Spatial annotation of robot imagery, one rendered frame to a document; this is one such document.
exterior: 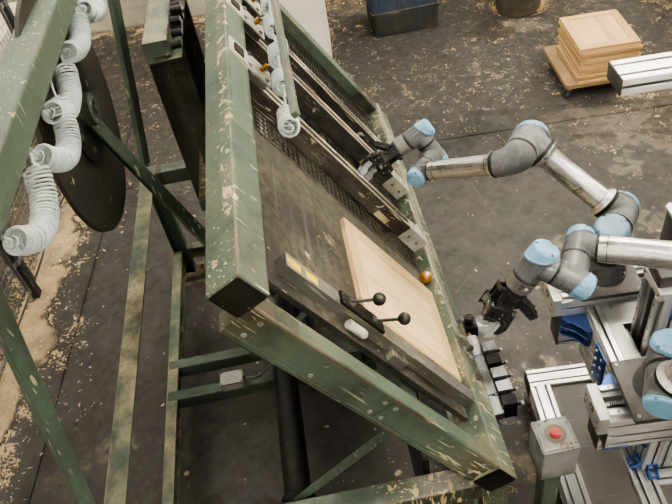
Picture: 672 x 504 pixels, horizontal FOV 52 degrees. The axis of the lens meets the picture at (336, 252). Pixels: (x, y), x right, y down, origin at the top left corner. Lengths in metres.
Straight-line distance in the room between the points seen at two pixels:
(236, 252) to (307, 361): 0.35
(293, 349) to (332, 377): 0.16
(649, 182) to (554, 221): 0.70
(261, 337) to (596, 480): 1.88
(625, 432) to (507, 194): 2.43
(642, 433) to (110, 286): 3.23
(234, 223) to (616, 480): 2.09
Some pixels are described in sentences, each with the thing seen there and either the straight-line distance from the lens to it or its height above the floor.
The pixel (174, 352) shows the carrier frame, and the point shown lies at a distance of 3.75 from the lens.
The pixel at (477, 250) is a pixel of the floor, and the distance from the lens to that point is 4.17.
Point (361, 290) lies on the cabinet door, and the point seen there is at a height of 1.37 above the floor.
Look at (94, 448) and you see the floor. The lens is 3.82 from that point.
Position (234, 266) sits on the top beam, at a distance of 1.45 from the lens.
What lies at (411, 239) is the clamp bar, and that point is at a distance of 2.86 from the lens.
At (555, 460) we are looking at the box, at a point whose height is 0.87.
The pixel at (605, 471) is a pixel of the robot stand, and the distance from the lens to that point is 3.14.
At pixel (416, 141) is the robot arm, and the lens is 2.69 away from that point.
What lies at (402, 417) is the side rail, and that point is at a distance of 1.94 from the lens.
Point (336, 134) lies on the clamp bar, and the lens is 2.90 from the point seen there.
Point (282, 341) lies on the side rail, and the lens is 1.60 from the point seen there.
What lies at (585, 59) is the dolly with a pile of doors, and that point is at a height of 0.33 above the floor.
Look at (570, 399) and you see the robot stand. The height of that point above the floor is 0.21.
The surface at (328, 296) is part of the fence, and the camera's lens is 1.87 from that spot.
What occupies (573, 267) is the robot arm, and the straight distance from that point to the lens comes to 1.84.
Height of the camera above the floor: 2.94
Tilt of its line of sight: 44 degrees down
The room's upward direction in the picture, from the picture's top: 11 degrees counter-clockwise
